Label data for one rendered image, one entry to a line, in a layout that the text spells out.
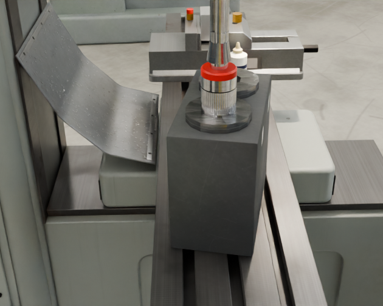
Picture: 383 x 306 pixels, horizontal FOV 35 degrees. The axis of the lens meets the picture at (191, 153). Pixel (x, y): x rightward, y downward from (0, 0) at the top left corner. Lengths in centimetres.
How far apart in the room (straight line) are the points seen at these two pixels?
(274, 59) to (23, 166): 59
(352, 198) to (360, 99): 220
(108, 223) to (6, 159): 26
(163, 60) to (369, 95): 234
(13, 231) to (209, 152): 63
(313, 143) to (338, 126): 186
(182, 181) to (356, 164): 75
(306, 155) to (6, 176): 62
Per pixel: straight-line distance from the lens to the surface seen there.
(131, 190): 129
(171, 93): 134
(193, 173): 81
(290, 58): 140
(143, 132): 133
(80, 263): 141
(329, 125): 324
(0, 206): 128
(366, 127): 327
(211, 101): 80
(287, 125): 145
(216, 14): 76
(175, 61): 139
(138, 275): 142
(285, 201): 100
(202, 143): 78
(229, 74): 78
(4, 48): 115
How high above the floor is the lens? 152
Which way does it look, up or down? 31 degrees down
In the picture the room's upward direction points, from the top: 1 degrees counter-clockwise
